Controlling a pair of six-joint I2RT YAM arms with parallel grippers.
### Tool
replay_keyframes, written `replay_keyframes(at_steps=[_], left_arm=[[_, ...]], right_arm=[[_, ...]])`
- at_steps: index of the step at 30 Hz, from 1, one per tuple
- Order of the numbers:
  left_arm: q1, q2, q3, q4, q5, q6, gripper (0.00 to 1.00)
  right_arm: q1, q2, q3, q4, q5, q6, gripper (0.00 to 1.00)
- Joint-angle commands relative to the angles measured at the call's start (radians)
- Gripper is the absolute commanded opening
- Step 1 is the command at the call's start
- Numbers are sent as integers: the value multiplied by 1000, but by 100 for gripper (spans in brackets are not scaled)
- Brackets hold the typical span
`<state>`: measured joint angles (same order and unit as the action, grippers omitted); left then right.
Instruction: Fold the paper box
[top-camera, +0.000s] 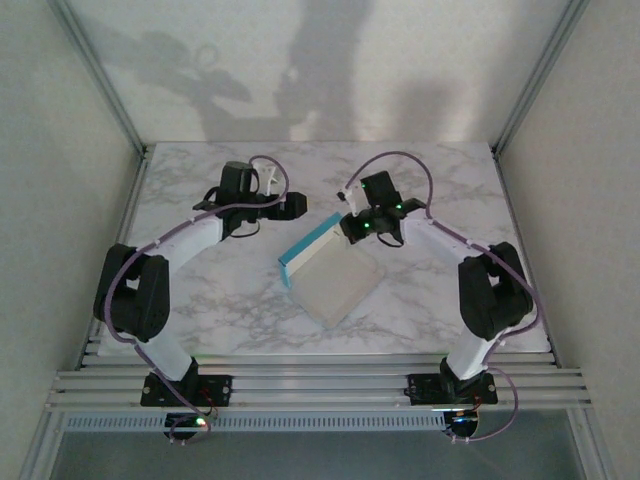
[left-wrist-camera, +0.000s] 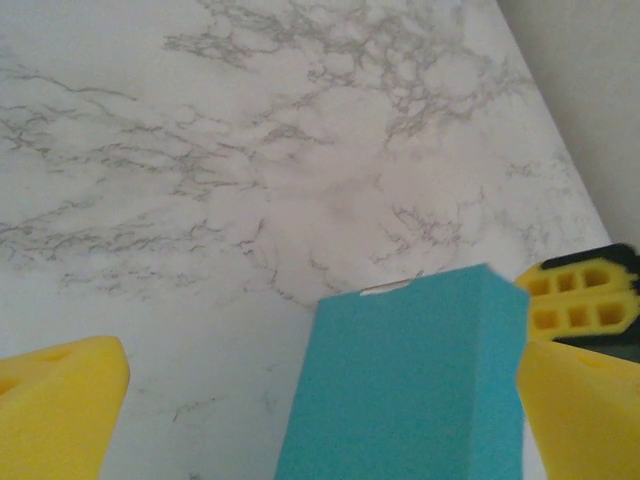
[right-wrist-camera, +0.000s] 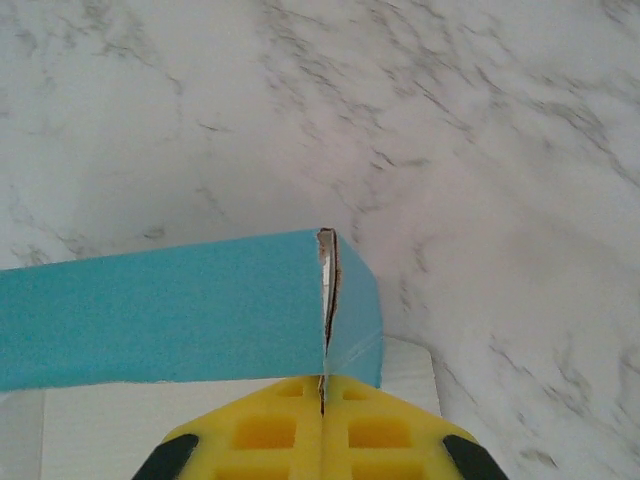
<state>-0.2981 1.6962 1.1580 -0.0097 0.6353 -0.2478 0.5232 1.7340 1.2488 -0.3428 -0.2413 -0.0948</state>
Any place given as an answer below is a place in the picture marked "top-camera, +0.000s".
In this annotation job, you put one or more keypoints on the white teal paper box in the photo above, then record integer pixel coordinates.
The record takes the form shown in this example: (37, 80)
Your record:
(335, 285)

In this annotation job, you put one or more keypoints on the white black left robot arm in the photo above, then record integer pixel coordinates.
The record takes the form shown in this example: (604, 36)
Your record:
(195, 240)

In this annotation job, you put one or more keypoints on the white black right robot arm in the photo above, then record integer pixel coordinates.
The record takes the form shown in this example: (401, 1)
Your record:
(435, 237)

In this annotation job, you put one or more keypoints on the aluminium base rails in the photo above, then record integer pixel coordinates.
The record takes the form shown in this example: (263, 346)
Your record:
(320, 385)

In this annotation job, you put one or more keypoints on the black controller board green light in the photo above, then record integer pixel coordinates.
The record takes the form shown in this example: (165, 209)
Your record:
(190, 424)
(465, 425)

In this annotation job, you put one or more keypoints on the aluminium side rail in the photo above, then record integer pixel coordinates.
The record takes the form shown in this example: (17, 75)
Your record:
(133, 200)
(518, 200)

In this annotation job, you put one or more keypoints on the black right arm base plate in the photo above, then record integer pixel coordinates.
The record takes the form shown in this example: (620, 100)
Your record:
(422, 387)

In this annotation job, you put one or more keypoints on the aluminium frame post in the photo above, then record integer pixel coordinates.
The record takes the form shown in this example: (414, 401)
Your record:
(103, 80)
(536, 80)

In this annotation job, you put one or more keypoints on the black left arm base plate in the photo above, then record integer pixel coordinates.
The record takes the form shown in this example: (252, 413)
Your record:
(220, 387)

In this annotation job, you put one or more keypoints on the aluminium frame leg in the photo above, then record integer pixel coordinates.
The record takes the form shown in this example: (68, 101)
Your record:
(44, 450)
(592, 450)

